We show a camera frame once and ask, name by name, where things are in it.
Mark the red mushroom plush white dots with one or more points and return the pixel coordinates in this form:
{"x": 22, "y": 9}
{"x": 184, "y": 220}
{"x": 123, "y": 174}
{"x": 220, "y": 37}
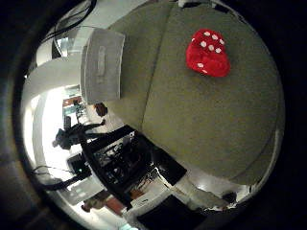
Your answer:
{"x": 207, "y": 56}

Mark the grey plastic container bin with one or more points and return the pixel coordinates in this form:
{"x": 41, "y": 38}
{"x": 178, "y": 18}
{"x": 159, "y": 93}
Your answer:
{"x": 102, "y": 67}

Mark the seated person at desk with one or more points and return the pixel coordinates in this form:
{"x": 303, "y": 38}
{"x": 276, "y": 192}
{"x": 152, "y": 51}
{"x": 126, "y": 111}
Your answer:
{"x": 92, "y": 203}

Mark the olive green table cloth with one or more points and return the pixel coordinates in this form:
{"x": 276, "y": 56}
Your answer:
{"x": 207, "y": 121}

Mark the black computer monitor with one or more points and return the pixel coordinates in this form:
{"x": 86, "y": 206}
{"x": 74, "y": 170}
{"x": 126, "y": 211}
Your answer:
{"x": 78, "y": 164}

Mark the black bag on floor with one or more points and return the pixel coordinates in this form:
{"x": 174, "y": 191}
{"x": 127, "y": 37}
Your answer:
{"x": 100, "y": 109}

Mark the standing person in dark clothes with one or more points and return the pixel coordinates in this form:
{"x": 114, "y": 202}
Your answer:
{"x": 70, "y": 136}

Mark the black metal frame stand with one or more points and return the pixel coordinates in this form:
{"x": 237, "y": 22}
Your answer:
{"x": 121, "y": 159}

